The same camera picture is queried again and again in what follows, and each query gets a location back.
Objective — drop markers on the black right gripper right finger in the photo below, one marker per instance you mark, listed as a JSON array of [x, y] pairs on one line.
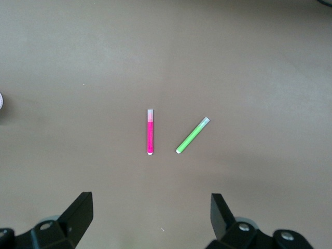
[[223, 218]]

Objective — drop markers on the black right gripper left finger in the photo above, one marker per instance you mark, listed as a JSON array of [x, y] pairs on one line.
[[75, 215]]

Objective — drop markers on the pink highlighter pen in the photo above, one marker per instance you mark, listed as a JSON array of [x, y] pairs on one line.
[[150, 135]]

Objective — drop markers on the pink plastic pen holder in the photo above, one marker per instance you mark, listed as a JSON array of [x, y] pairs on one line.
[[1, 101]]

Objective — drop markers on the green highlighter pen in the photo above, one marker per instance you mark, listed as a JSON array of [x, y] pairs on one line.
[[192, 135]]

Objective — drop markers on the brown table mat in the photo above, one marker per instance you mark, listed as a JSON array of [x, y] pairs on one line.
[[166, 64]]

